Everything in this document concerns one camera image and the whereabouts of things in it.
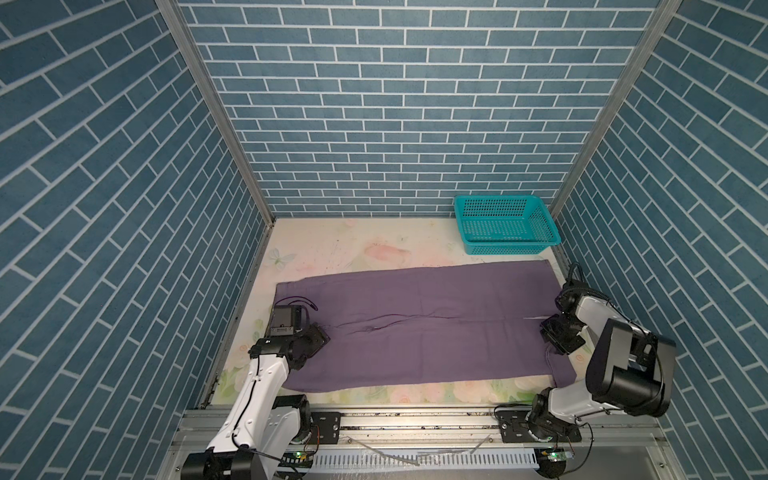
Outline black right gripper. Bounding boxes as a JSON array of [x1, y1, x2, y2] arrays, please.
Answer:
[[541, 313, 585, 354]]

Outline purple trousers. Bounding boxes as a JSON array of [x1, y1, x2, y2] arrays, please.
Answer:
[[275, 260, 577, 393]]

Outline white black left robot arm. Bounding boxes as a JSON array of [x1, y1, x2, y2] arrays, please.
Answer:
[[180, 324, 329, 479]]

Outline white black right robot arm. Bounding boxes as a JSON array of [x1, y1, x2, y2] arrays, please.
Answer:
[[526, 285, 677, 442]]

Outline teal plastic basket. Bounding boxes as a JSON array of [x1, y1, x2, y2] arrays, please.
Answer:
[[454, 195, 561, 255]]

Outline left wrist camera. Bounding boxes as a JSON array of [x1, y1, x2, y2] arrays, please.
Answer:
[[265, 304, 309, 337]]

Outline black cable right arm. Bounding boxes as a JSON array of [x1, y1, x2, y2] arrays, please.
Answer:
[[557, 262, 601, 313]]

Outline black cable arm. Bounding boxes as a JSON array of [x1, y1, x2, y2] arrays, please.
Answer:
[[557, 262, 601, 313], [272, 295, 319, 313]]

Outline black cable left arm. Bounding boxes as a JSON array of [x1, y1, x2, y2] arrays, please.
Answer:
[[272, 295, 319, 313]]

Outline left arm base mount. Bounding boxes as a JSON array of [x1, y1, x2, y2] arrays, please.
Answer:
[[299, 411, 342, 446]]

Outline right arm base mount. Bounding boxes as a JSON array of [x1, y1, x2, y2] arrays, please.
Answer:
[[492, 405, 582, 444]]

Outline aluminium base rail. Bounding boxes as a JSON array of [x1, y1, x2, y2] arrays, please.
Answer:
[[155, 404, 685, 480]]

